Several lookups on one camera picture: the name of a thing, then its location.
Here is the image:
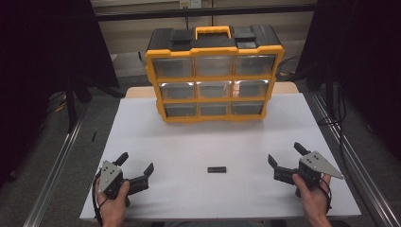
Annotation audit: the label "black metal stand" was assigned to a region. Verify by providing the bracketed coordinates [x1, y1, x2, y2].
[63, 78, 93, 133]

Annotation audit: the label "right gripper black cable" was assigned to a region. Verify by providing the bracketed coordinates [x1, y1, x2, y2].
[316, 178, 334, 213]

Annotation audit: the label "person's left hand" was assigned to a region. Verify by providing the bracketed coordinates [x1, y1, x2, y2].
[95, 179, 131, 227]

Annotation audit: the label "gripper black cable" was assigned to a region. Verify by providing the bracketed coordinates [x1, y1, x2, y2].
[316, 178, 334, 213]
[91, 171, 107, 227]

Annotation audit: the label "wooden table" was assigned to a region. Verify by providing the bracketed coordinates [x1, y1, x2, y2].
[125, 80, 300, 99]

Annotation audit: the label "clear plastic drawer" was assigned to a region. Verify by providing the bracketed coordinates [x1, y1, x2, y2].
[196, 80, 235, 99]

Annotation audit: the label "yellow black organizer case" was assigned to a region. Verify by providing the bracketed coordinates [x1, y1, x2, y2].
[144, 24, 286, 124]

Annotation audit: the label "black curtain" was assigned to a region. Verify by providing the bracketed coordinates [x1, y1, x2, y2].
[0, 0, 120, 190]
[295, 0, 401, 163]

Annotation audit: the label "black floor cables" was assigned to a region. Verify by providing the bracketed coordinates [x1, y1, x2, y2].
[316, 83, 348, 128]

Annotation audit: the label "person's right hand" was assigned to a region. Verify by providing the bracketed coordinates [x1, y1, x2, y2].
[291, 173, 333, 221]

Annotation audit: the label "white table cover sheet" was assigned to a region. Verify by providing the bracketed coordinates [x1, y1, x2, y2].
[78, 92, 362, 221]

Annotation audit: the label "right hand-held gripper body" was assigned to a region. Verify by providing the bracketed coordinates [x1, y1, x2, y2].
[272, 150, 345, 199]

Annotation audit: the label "white wall outlet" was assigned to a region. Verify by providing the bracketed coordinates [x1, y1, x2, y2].
[178, 0, 203, 9]

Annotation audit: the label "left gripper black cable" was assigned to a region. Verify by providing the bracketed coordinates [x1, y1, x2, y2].
[91, 171, 107, 227]

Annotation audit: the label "aluminium floor rail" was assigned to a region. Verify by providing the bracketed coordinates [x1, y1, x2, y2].
[23, 103, 90, 227]
[310, 92, 401, 227]

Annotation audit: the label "set of clear drawers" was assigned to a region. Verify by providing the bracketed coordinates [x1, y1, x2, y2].
[152, 54, 277, 117]

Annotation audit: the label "black horizontal bar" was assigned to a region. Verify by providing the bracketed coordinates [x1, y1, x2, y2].
[94, 3, 318, 23]

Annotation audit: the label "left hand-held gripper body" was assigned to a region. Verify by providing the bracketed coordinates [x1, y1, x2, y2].
[97, 160, 150, 208]

